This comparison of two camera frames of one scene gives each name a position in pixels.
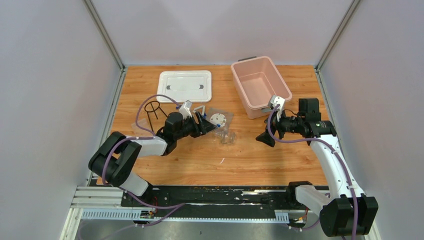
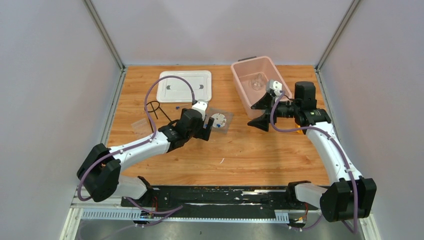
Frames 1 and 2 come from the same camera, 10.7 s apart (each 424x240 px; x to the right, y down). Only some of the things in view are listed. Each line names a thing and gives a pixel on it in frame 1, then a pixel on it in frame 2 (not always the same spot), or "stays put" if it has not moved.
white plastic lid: (194, 86) stays put
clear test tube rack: (142, 123) stays put
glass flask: (226, 137) -> (257, 83)
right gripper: (265, 138) -> (261, 122)
